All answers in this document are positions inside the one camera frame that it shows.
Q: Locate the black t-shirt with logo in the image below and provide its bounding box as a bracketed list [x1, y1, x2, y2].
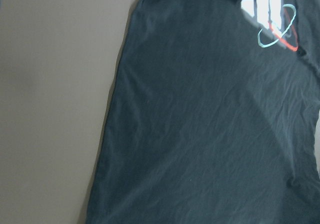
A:
[85, 0, 320, 224]

